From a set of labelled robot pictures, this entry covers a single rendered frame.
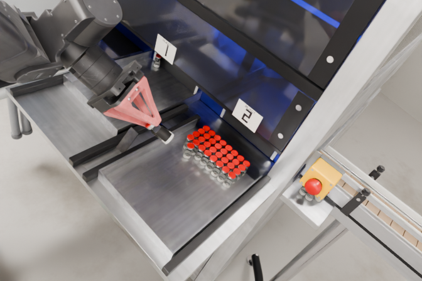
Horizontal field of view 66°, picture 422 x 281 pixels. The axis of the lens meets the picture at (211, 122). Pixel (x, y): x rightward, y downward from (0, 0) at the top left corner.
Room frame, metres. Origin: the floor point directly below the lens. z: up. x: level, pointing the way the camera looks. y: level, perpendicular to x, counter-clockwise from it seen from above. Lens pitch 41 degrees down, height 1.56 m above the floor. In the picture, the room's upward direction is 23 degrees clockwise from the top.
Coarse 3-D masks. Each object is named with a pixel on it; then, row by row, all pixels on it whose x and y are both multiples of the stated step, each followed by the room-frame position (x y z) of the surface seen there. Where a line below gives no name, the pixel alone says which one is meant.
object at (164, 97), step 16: (128, 64) 0.90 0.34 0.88; (144, 64) 0.94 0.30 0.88; (64, 80) 0.69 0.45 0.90; (160, 80) 0.89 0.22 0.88; (176, 80) 0.93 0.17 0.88; (80, 96) 0.65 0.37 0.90; (160, 96) 0.81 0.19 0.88; (176, 96) 0.85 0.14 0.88; (192, 96) 0.84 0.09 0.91; (96, 112) 0.62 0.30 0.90; (160, 112) 0.72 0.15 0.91; (112, 128) 0.59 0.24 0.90; (128, 128) 0.61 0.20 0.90
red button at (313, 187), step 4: (308, 180) 0.59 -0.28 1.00; (312, 180) 0.59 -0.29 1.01; (316, 180) 0.59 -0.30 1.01; (308, 184) 0.58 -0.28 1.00; (312, 184) 0.58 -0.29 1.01; (316, 184) 0.58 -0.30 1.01; (320, 184) 0.58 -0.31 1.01; (308, 188) 0.57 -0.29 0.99; (312, 188) 0.57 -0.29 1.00; (316, 188) 0.57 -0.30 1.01; (320, 188) 0.58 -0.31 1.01; (308, 192) 0.57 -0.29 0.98; (312, 192) 0.57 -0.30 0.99; (316, 192) 0.57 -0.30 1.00
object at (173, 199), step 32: (192, 128) 0.73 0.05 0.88; (128, 160) 0.52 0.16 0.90; (160, 160) 0.57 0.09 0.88; (192, 160) 0.61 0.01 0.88; (128, 192) 0.44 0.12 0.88; (160, 192) 0.47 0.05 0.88; (192, 192) 0.51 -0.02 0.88; (224, 192) 0.55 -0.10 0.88; (160, 224) 0.39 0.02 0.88; (192, 224) 0.43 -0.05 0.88
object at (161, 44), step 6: (156, 42) 0.89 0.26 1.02; (162, 42) 0.88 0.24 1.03; (168, 42) 0.86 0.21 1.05; (156, 48) 0.88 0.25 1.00; (162, 48) 0.87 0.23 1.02; (168, 48) 0.86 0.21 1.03; (174, 48) 0.85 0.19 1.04; (162, 54) 0.87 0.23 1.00; (168, 54) 0.86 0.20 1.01; (174, 54) 0.85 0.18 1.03; (168, 60) 0.86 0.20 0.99
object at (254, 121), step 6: (240, 102) 0.73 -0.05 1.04; (240, 108) 0.73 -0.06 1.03; (246, 108) 0.72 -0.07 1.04; (234, 114) 0.73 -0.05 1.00; (240, 114) 0.72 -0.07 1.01; (246, 114) 0.72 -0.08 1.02; (252, 114) 0.71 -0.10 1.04; (258, 114) 0.70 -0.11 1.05; (240, 120) 0.72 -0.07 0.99; (246, 120) 0.71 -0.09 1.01; (252, 120) 0.70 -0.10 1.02; (258, 120) 0.70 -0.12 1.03; (246, 126) 0.71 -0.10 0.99; (252, 126) 0.70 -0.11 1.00
